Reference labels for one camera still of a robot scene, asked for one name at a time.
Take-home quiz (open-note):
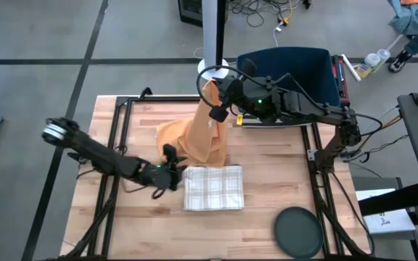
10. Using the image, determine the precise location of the black aluminium crossbar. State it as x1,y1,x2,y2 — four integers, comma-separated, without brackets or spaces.
116,94,202,103

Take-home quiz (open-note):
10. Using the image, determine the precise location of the white power cable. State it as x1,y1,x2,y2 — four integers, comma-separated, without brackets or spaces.
272,21,286,48

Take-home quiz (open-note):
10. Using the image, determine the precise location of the silver black tower fan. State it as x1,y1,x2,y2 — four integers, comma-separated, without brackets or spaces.
197,0,230,83

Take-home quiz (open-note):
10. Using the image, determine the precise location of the person's black white shoe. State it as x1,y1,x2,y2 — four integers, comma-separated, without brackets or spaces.
388,49,413,73

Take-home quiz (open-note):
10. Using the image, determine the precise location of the dark green round plate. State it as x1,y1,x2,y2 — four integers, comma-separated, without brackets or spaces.
273,206,324,260

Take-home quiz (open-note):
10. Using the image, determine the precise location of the black diagonal bar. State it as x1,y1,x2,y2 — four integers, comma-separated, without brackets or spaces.
357,181,418,218

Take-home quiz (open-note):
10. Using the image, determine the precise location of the green bottle white cap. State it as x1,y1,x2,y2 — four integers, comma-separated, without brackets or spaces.
374,49,391,73

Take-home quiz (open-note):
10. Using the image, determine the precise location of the navy white striped fabric bin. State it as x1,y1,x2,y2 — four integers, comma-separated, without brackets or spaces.
236,46,342,128

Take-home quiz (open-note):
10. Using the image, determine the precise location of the yellow label bottle white cap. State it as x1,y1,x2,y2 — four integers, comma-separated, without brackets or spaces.
356,53,381,79

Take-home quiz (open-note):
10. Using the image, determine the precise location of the black cable tangle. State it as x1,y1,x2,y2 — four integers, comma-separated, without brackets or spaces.
226,0,314,29

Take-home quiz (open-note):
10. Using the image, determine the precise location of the orange cable plug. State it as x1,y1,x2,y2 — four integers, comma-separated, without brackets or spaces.
276,9,294,27

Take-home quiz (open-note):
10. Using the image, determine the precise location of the red black tool case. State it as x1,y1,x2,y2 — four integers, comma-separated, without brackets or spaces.
330,54,351,109

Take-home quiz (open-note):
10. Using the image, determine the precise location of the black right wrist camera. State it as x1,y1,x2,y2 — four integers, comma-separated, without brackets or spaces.
208,107,230,123

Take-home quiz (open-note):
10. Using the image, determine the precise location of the orange towel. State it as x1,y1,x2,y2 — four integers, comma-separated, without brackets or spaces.
155,79,229,167

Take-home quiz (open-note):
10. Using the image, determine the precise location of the black camera cable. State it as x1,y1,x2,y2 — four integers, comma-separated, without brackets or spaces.
195,65,255,109
121,183,167,200

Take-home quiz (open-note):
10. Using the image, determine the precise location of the white paper box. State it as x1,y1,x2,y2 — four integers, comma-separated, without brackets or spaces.
355,187,417,236

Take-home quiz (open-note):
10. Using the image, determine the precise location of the black frame clamp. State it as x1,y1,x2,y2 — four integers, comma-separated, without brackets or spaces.
138,86,154,101

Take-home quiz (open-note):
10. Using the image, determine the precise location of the black right camera cable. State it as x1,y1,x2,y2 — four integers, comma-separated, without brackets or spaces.
195,65,255,109

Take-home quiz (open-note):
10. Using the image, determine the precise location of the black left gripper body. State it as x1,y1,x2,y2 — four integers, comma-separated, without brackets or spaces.
160,144,187,191

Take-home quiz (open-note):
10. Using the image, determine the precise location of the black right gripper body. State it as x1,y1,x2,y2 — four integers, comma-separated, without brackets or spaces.
214,57,258,109

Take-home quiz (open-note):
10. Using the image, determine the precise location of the black left camera cable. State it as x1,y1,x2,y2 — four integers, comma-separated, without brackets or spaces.
121,183,167,200

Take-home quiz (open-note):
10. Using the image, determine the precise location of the white tube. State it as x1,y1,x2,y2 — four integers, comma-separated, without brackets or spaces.
340,54,361,83

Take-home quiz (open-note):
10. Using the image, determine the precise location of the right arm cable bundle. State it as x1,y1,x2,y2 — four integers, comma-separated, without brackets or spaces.
353,104,410,164

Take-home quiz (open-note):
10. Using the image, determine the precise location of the white towel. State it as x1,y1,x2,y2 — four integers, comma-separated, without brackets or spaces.
182,165,245,212

